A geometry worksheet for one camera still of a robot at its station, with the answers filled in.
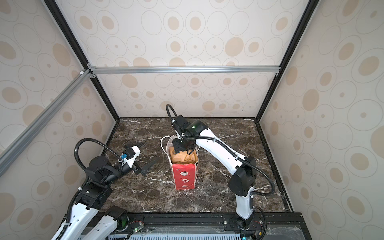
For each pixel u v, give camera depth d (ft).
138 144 3.47
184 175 2.38
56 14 2.26
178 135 2.33
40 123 2.01
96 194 1.59
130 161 1.74
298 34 2.50
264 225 2.34
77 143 1.43
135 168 1.86
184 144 2.16
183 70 6.12
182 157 2.61
